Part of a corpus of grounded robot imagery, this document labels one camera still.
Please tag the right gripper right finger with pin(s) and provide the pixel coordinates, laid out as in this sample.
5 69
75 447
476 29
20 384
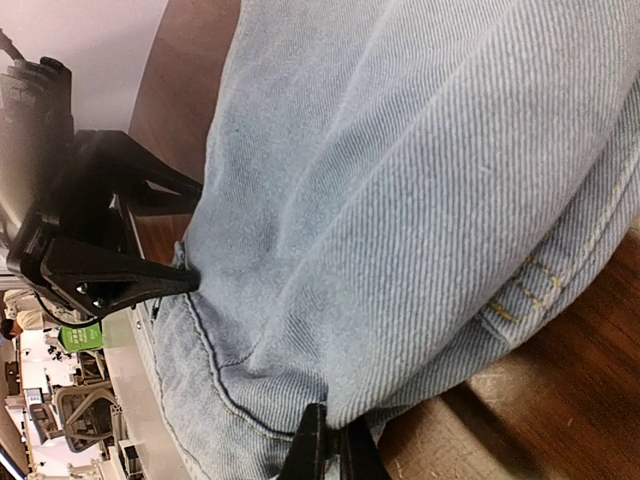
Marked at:
358 454

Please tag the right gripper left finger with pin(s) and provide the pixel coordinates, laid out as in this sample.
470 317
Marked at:
306 457

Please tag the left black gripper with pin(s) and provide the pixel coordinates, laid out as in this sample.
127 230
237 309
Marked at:
62 226

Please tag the light blue denim skirt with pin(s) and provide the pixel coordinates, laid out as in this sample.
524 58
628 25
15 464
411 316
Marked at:
396 195

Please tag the green sign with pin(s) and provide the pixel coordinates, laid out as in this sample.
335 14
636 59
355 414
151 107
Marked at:
83 339

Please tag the grey office chair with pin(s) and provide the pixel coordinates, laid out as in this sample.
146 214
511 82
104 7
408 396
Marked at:
82 415

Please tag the aluminium front rail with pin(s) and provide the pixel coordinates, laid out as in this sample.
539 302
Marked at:
130 361

